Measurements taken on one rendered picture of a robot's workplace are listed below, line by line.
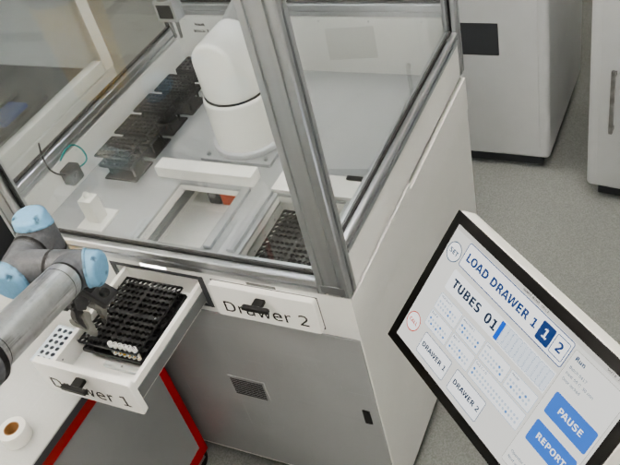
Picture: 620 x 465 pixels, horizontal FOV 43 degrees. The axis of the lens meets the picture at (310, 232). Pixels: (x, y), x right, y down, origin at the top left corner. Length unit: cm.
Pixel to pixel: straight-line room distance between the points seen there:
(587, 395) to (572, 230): 195
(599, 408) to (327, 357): 85
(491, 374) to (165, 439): 127
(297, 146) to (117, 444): 111
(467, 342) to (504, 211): 188
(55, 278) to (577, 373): 92
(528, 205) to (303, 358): 159
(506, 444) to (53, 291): 84
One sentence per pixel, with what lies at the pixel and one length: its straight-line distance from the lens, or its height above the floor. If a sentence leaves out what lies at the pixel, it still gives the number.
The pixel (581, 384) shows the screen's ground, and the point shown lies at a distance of 133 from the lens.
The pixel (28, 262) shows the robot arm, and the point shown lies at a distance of 161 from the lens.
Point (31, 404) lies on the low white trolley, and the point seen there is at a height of 76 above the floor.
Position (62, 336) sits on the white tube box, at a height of 79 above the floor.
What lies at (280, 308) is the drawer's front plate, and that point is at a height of 89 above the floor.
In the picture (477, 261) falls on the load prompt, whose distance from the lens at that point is 149.
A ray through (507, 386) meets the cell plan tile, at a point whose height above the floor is 106.
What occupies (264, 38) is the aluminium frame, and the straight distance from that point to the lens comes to 138.
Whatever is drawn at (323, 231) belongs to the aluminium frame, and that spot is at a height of 115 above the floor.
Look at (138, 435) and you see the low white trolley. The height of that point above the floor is 45.
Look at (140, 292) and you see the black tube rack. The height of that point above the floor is 90.
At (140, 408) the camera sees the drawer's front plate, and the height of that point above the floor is 84.
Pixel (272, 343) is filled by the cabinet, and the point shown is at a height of 71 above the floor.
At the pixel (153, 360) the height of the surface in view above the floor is 88.
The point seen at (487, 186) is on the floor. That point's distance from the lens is 345.
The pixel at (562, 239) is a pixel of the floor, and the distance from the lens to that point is 320.
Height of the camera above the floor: 222
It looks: 41 degrees down
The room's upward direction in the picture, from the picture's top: 16 degrees counter-clockwise
